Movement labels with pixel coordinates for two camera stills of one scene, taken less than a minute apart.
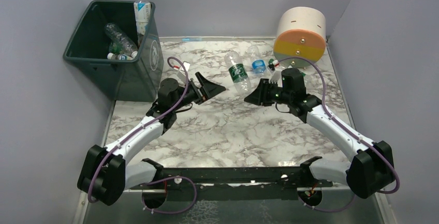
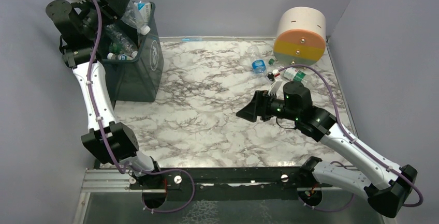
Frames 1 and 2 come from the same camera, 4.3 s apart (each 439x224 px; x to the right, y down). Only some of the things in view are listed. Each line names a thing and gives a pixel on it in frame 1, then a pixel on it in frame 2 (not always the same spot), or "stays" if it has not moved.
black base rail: x=271 y=184 stays
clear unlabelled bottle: x=112 y=31 stays
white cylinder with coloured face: x=302 y=32 stays
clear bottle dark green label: x=237 y=72 -> x=131 y=16
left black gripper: x=199 y=89 -> x=104 y=2
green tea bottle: x=116 y=47 stays
